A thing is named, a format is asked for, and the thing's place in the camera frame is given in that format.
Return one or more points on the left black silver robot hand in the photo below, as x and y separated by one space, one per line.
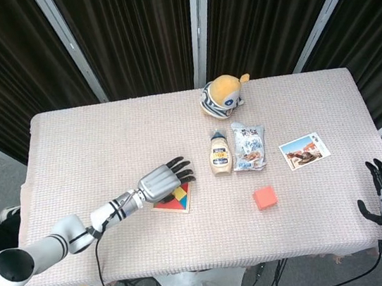
157 183

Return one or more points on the yellow square block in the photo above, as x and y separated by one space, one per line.
179 193

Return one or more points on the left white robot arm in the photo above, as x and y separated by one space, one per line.
49 246

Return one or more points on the red wooden tangram triangle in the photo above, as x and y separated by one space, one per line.
169 207

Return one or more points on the crimson triangle tangram piece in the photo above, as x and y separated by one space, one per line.
185 187

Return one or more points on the blue wooden tangram triangle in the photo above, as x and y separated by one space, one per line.
183 200

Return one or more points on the beige waffle tablecloth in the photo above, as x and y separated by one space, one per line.
106 144

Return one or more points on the mayonnaise squeeze bottle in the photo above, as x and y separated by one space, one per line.
220 156

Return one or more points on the silver blue snack bag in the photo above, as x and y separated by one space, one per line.
248 145

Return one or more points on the orange cube block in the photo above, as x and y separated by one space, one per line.
265 198

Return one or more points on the photo postcard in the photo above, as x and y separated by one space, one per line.
304 152

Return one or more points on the yellow plush toy striped scarf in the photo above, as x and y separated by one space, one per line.
223 95

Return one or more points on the wooden tangram puzzle tray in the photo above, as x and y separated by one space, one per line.
189 205

